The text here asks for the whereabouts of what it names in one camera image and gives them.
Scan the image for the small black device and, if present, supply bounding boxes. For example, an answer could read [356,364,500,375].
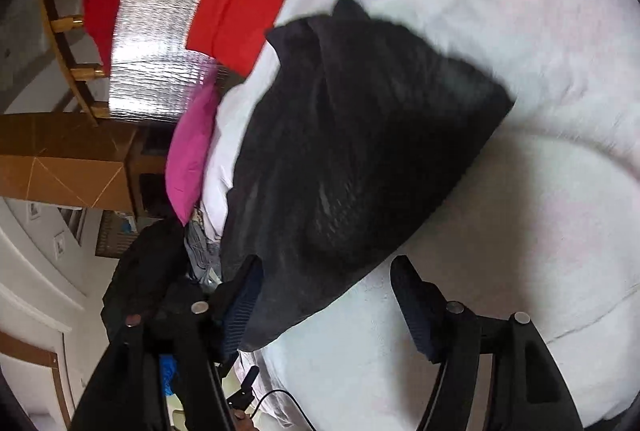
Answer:
[225,365,262,431]

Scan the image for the white pink plush blanket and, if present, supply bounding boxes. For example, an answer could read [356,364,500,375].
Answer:
[200,0,640,429]

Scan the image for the woven basket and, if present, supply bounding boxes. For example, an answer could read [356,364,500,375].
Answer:
[95,211,138,258]

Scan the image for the brown wooden cabinet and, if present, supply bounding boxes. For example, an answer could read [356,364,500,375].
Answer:
[0,114,171,217]

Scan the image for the black cable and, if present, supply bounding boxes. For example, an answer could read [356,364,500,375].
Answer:
[247,388,316,431]

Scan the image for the pile of dark clothes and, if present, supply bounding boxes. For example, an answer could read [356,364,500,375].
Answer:
[100,218,201,342]

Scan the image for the wooden bed headboard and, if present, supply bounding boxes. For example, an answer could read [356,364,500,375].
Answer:
[35,0,113,127]

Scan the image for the blue plastic object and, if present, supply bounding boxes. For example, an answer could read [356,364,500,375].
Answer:
[160,355,179,398]

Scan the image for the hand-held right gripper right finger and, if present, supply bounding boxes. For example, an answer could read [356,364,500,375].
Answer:
[390,256,583,431]

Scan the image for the black puffer jacket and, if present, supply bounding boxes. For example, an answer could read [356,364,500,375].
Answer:
[220,0,517,352]

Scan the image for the red pillow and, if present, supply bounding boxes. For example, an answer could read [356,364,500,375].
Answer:
[186,0,301,77]

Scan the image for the magenta pillow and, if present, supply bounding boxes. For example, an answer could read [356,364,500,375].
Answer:
[165,81,223,226]

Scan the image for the silver foil insulation sheet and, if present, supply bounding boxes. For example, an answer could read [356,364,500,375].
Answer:
[107,0,326,122]

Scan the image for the grey crumpled clothes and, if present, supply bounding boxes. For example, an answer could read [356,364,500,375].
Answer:
[182,211,223,289]

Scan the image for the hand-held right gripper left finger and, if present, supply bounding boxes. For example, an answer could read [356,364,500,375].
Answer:
[70,253,266,431]

